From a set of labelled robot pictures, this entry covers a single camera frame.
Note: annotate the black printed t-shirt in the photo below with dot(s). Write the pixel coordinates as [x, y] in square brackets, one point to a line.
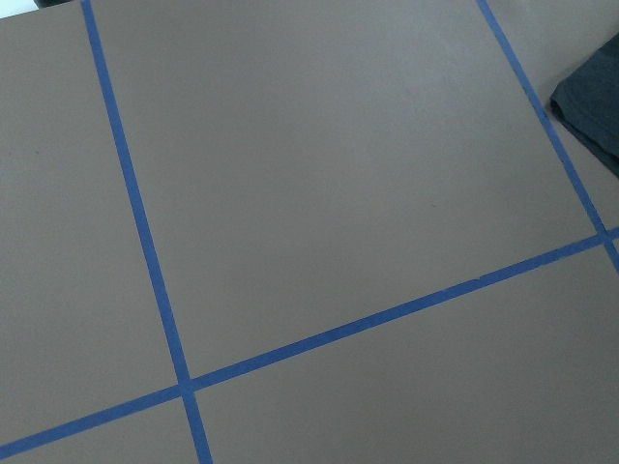
[586, 104]

